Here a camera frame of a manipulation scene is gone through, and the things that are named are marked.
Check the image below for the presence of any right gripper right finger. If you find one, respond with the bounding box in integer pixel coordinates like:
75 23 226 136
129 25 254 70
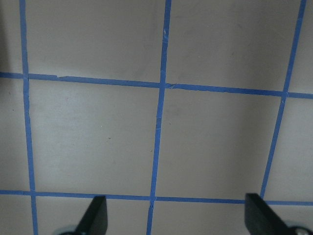
245 193 300 235

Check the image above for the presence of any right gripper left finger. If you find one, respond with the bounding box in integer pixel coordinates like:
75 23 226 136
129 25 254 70
73 196 108 235

